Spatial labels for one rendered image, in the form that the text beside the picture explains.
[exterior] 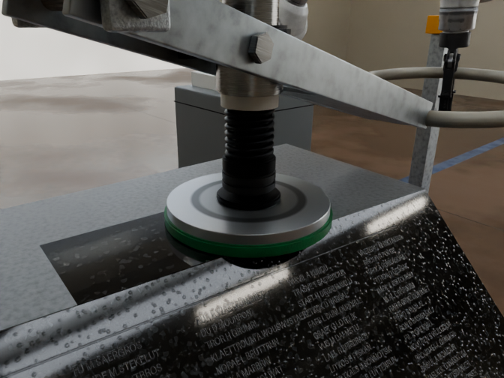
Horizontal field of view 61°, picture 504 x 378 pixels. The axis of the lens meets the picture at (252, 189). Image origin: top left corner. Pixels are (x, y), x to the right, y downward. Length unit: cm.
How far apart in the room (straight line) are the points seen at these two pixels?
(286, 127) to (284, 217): 116
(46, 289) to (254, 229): 22
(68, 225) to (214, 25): 32
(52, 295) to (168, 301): 11
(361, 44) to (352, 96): 793
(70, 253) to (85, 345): 13
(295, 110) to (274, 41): 122
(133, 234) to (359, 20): 816
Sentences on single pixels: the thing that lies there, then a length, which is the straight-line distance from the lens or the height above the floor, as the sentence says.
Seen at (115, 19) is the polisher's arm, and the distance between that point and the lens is 31.
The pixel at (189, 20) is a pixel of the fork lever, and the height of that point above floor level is 105.
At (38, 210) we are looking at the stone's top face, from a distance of 65.
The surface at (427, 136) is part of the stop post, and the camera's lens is 231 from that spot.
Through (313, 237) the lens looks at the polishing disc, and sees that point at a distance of 50.
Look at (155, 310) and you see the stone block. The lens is 45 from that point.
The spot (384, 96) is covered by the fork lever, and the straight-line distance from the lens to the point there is 69.
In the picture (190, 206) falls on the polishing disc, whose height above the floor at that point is 83.
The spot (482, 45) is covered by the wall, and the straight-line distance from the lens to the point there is 750.
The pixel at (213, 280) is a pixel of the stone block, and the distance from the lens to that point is 47.
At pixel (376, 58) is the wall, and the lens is 835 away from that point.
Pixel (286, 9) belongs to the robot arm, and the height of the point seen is 109.
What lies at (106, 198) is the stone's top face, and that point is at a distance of 66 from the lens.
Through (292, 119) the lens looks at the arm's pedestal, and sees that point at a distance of 167.
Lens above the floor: 105
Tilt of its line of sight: 21 degrees down
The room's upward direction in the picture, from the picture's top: 1 degrees clockwise
